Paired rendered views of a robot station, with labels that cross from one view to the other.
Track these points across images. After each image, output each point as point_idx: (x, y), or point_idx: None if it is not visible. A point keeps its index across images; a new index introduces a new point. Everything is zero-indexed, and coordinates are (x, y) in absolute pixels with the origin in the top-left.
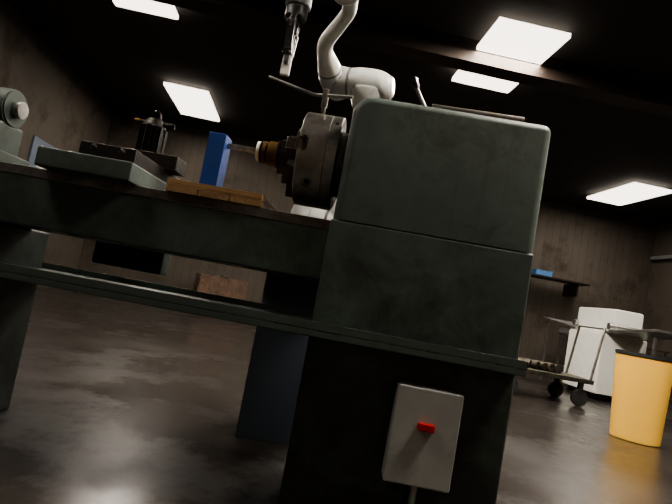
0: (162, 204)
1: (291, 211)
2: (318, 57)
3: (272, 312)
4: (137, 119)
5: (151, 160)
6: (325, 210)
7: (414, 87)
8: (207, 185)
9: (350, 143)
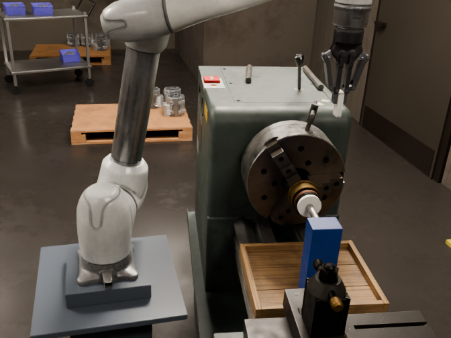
0: None
1: (112, 229)
2: (208, 17)
3: (228, 324)
4: (341, 302)
5: (373, 313)
6: (131, 196)
7: (301, 65)
8: (371, 274)
9: (346, 154)
